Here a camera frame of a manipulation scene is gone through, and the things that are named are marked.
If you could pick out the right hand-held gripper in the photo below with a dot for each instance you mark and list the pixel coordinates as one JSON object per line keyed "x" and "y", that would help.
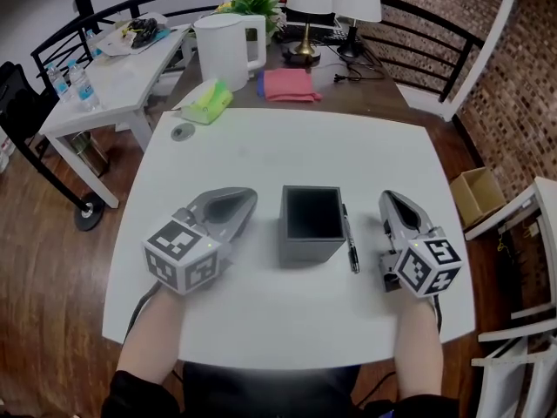
{"x": 428, "y": 266}

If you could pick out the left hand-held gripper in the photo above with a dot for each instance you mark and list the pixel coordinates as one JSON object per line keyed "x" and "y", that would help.
{"x": 180, "y": 255}

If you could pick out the black pen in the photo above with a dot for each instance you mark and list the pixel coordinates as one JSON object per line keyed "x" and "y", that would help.
{"x": 351, "y": 244}

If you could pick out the dark grey square pen holder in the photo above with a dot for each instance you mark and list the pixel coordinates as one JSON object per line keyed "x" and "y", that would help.
{"x": 302, "y": 251}

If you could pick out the person's left forearm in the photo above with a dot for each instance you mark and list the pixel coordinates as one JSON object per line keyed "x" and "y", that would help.
{"x": 150, "y": 333}

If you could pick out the person's right forearm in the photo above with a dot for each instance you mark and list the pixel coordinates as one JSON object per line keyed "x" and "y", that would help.
{"x": 418, "y": 355}

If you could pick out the cardboard box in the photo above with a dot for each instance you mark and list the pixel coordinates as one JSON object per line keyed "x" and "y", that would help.
{"x": 476, "y": 196}

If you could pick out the black stand with round base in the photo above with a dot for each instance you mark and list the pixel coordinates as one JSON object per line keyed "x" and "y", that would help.
{"x": 88, "y": 213}

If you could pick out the metal trash can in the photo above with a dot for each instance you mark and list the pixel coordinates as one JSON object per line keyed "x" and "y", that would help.
{"x": 89, "y": 153}

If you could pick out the green tissue pack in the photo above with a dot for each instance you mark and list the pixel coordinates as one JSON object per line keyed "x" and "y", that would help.
{"x": 209, "y": 103}

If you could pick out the person's black clothing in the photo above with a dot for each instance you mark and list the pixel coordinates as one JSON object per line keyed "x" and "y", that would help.
{"x": 265, "y": 392}

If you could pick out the white side table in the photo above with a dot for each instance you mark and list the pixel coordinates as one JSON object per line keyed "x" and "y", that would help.
{"x": 122, "y": 85}

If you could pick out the blue folded cloth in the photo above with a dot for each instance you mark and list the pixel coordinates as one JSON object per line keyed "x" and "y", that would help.
{"x": 260, "y": 84}

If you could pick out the clear water bottle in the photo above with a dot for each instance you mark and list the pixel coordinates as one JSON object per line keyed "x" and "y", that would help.
{"x": 57, "y": 83}
{"x": 84, "y": 89}
{"x": 93, "y": 47}

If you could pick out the red folded cloth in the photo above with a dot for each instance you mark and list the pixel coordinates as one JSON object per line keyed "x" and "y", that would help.
{"x": 289, "y": 85}

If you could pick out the white electric kettle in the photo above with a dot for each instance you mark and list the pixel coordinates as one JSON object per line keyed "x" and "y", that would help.
{"x": 222, "y": 50}

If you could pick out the white paper sheet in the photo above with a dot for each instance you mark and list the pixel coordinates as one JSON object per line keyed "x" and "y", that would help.
{"x": 113, "y": 41}

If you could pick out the black crumpled bag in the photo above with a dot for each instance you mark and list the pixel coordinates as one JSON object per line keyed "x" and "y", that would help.
{"x": 142, "y": 30}

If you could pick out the black keyboard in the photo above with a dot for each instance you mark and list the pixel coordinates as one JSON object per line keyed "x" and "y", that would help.
{"x": 326, "y": 35}

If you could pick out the black metal railing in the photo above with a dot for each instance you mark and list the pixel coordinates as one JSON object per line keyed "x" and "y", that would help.
{"x": 413, "y": 11}

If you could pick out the green potted plant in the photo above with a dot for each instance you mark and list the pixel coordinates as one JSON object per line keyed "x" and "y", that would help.
{"x": 257, "y": 2}

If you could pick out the white wooden frame furniture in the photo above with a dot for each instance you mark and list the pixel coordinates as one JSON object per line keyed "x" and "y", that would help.
{"x": 518, "y": 205}

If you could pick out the white slanted post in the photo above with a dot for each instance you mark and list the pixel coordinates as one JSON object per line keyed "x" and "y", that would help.
{"x": 487, "y": 46}

